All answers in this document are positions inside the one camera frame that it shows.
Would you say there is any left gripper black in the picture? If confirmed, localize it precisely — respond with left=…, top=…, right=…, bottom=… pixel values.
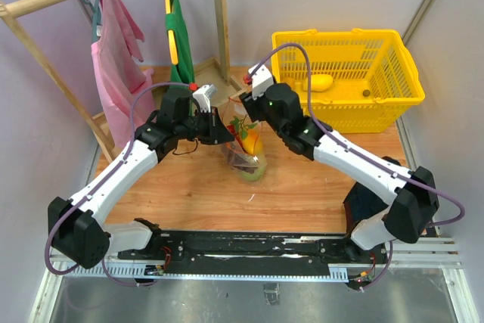
left=176, top=107, right=235, bottom=145

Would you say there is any dark red grapes bunch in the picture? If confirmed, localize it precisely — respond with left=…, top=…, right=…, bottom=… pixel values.
left=226, top=150, right=261, bottom=174

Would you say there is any clear zip top bag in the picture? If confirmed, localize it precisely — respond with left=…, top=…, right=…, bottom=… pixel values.
left=221, top=96, right=267, bottom=182

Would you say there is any orange yellow fruit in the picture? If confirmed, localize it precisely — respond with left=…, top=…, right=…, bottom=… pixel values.
left=241, top=129, right=263, bottom=156

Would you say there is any green cabbage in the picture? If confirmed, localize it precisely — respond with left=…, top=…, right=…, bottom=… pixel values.
left=237, top=166, right=265, bottom=182

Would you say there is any yellow mango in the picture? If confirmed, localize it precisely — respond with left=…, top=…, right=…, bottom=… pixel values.
left=310, top=74, right=334, bottom=92

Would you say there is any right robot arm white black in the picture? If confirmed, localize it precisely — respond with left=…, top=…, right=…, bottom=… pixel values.
left=240, top=83, right=439, bottom=262

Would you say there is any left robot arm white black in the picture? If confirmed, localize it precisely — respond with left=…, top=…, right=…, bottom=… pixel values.
left=45, top=85, right=234, bottom=269

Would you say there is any wooden clothes rack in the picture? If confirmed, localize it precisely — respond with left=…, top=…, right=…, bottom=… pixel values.
left=0, top=0, right=249, bottom=157

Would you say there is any green shirt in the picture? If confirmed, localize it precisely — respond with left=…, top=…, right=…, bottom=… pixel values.
left=165, top=0, right=194, bottom=84

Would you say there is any yellow plastic basket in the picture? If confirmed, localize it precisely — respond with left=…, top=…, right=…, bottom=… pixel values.
left=271, top=29, right=425, bottom=133

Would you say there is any pink shirt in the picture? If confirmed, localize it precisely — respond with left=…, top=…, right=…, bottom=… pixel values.
left=91, top=0, right=155, bottom=148

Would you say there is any dark navy cloth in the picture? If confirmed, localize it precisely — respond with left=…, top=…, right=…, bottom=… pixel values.
left=342, top=156, right=428, bottom=233

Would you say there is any yellow hanger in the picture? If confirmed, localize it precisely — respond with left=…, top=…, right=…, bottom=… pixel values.
left=165, top=0, right=178, bottom=65

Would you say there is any teal hanger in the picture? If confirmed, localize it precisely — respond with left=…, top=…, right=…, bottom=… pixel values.
left=80, top=0, right=102, bottom=43

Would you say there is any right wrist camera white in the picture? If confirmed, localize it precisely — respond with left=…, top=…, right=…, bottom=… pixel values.
left=244, top=65, right=274, bottom=99

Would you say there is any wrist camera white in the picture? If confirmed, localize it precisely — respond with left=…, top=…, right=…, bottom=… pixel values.
left=192, top=84, right=218, bottom=113
left=244, top=65, right=274, bottom=99

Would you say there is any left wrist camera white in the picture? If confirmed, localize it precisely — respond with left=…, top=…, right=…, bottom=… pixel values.
left=192, top=84, right=218, bottom=113

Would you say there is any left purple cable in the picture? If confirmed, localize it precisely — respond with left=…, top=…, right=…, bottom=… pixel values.
left=44, top=81, right=194, bottom=288

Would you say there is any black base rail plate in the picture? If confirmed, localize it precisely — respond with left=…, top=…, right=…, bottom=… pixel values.
left=117, top=230, right=386, bottom=278

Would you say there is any aluminium frame rail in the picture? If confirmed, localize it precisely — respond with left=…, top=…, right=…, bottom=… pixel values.
left=31, top=234, right=483, bottom=322

